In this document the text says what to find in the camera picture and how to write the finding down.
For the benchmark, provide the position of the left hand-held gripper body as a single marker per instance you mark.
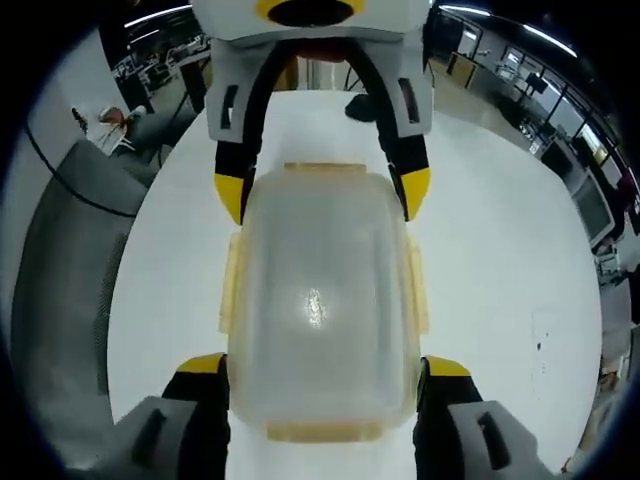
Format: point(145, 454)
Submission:
point(310, 20)

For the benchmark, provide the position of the clear plastic buckle box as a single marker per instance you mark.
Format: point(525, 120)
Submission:
point(320, 300)

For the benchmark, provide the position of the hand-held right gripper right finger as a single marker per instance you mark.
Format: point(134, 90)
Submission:
point(450, 425)

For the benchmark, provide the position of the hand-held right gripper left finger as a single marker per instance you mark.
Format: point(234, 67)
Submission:
point(190, 425)

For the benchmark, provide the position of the small black object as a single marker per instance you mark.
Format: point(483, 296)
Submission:
point(361, 109)

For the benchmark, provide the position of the grey mesh chair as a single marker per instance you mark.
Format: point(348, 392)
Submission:
point(70, 250)

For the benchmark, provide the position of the grey desk monitor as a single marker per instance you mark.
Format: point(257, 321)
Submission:
point(592, 210)

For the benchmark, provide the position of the wooden leg chair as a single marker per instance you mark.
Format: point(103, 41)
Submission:
point(117, 125)

